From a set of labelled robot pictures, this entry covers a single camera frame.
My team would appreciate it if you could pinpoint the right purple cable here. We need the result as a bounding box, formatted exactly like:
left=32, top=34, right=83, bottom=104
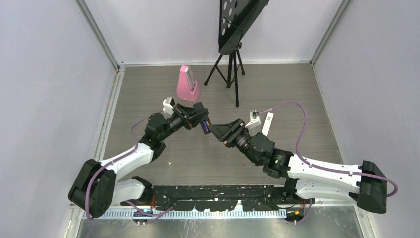
left=259, top=101, right=399, bottom=225

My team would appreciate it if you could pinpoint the pink metronome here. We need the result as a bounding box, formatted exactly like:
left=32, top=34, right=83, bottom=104
left=176, top=65, right=200, bottom=102

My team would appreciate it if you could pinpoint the white remote control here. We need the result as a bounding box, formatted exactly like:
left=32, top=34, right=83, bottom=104
left=262, top=112, right=274, bottom=136

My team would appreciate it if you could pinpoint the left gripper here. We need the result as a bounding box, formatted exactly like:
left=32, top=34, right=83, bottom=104
left=159, top=104, right=208, bottom=141

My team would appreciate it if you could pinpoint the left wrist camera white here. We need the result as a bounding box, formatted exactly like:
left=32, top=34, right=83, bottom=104
left=163, top=97, right=175, bottom=115

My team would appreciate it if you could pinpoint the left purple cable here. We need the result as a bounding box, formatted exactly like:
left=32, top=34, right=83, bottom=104
left=84, top=112, right=165, bottom=220

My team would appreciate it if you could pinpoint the purple cable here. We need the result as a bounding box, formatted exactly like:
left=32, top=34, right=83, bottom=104
left=84, top=112, right=165, bottom=220
left=259, top=101, right=399, bottom=225

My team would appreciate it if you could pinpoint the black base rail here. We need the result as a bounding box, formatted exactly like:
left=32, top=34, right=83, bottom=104
left=138, top=185, right=301, bottom=212

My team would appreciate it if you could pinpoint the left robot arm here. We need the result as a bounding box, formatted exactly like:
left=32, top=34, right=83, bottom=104
left=68, top=98, right=209, bottom=220

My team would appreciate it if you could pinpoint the black music stand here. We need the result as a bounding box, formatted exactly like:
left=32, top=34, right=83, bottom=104
left=204, top=0, right=269, bottom=107

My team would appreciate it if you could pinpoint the purple battery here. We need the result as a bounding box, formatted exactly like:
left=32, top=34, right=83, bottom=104
left=202, top=120, right=210, bottom=134

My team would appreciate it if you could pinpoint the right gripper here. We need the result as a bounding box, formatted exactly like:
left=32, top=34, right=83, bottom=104
left=209, top=118, right=261, bottom=165

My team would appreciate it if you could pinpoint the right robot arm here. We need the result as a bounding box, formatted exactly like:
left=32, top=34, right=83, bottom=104
left=209, top=119, right=388, bottom=214

